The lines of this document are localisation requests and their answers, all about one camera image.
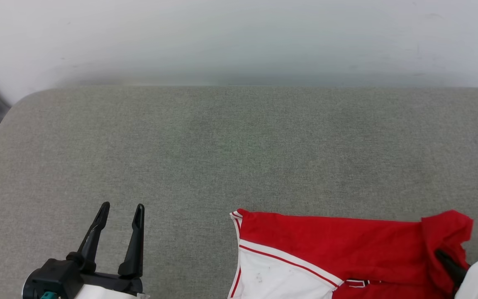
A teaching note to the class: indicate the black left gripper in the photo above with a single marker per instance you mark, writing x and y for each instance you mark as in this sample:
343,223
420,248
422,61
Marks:
60,278

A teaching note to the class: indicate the red and white garment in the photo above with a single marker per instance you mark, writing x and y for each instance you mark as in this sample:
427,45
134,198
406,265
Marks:
330,249

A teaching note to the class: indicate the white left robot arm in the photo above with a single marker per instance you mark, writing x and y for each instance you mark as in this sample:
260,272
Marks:
106,294

